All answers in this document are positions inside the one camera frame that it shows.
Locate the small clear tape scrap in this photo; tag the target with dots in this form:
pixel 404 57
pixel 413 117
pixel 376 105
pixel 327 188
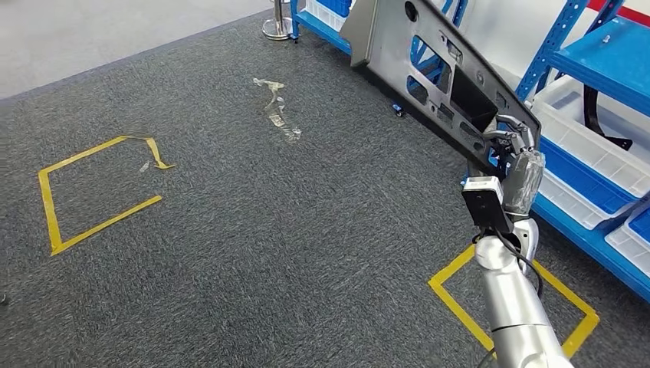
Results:
pixel 145 167

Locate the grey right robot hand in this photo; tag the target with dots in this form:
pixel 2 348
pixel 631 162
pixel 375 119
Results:
pixel 525 178

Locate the black plastic bracket panel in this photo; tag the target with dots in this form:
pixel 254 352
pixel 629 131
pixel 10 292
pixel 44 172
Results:
pixel 391 30

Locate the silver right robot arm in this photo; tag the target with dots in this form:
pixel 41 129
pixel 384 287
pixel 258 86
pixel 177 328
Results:
pixel 513 315

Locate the blue metal shelf rack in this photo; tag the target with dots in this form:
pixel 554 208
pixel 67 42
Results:
pixel 320 28
pixel 609 71

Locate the black curved bracket part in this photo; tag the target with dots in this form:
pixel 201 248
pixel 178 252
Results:
pixel 591 122

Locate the yellow floor tape square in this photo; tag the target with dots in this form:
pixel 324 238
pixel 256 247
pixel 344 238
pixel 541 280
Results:
pixel 47 203
pixel 452 266

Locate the white plastic bin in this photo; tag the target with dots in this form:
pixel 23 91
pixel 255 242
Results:
pixel 325 15

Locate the clear tape strip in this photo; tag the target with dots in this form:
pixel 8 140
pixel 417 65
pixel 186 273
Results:
pixel 277 109

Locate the chrome stanchion post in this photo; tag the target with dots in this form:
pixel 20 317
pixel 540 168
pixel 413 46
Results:
pixel 278 28

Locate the white car with red stripe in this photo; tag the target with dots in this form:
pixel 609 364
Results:
pixel 502 30

